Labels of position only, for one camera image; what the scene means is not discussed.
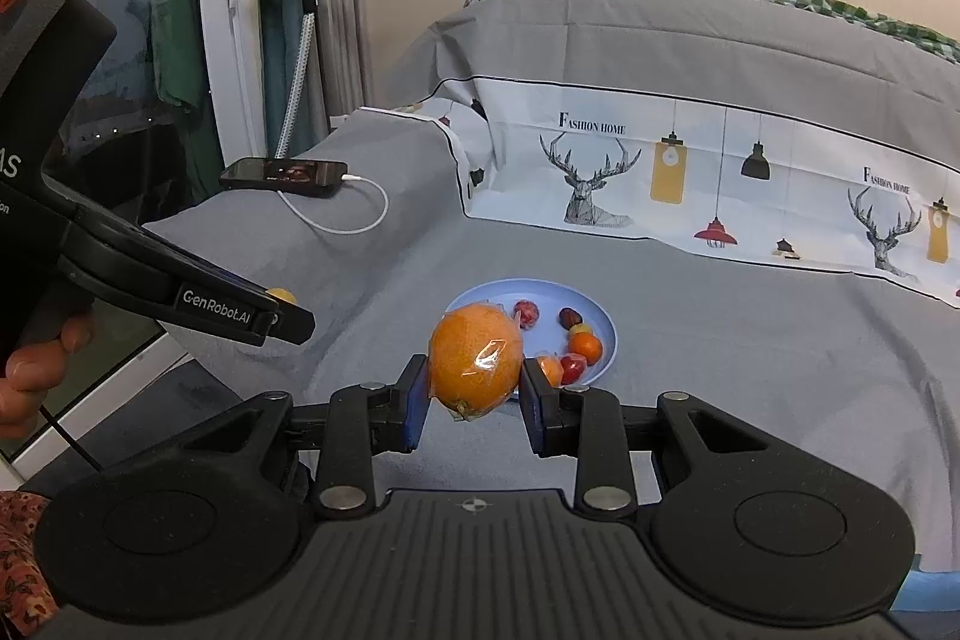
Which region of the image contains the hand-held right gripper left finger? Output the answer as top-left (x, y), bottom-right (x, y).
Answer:
top-left (176, 353), bottom-right (430, 512)

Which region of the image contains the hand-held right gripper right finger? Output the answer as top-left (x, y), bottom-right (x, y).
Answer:
top-left (520, 356), bottom-right (777, 512)

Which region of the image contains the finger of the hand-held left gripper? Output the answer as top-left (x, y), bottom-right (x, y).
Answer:
top-left (142, 235), bottom-right (275, 306)
top-left (265, 305), bottom-right (317, 345)

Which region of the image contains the large orange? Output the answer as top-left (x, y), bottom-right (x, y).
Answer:
top-left (426, 302), bottom-right (524, 422)

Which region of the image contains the light blue plate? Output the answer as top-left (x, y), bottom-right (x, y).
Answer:
top-left (442, 278), bottom-right (618, 405)

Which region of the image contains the person's left hand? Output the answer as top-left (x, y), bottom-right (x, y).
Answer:
top-left (0, 306), bottom-right (97, 440)

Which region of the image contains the black smartphone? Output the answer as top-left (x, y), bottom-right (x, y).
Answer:
top-left (219, 158), bottom-right (350, 200)

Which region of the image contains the grey bed cover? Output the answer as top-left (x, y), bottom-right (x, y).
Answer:
top-left (142, 0), bottom-right (960, 573)

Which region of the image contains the patterned red clothing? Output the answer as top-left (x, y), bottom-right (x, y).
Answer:
top-left (0, 490), bottom-right (57, 640)

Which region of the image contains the deer print blanket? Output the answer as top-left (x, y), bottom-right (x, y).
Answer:
top-left (360, 74), bottom-right (960, 311)

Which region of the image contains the light blue cloth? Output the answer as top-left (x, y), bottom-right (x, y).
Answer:
top-left (892, 565), bottom-right (960, 611)

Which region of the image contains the white charging cable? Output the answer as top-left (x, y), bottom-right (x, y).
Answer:
top-left (277, 173), bottom-right (389, 235)

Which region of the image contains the black cable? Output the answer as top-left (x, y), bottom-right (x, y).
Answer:
top-left (41, 407), bottom-right (102, 472)

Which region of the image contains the white door frame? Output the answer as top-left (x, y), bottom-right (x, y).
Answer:
top-left (196, 0), bottom-right (269, 161)

